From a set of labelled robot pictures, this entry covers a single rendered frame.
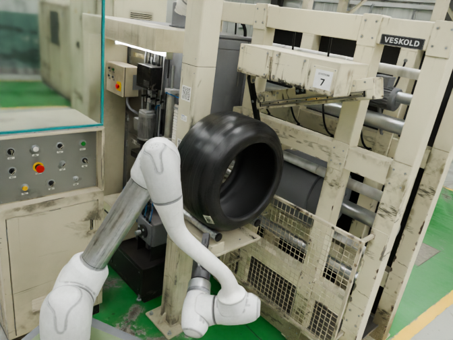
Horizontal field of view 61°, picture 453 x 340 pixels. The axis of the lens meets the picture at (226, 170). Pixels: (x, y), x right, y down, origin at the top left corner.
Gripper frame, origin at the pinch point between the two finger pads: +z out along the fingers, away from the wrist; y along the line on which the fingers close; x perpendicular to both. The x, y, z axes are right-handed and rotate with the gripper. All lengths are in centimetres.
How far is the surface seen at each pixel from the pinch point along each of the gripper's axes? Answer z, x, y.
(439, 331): 35, 122, 175
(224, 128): 38, 13, -30
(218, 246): 12.2, -1.2, 21.1
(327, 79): 50, 61, -38
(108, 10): 358, -162, -3
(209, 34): 79, 10, -57
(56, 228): 24, -89, 7
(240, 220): 22.7, 11.1, 16.2
